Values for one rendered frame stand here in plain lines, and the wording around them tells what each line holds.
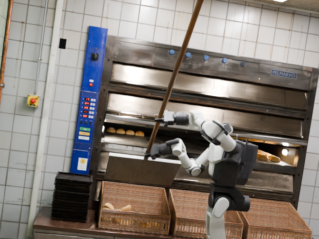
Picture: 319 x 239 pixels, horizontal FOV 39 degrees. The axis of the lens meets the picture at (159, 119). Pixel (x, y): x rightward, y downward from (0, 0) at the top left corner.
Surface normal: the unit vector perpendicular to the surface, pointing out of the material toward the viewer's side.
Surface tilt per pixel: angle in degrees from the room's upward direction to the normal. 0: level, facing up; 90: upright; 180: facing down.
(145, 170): 140
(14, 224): 90
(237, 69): 90
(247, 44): 90
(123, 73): 70
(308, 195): 90
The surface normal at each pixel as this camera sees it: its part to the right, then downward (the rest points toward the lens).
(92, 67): 0.13, 0.07
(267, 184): 0.17, -0.27
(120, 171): -0.01, 0.81
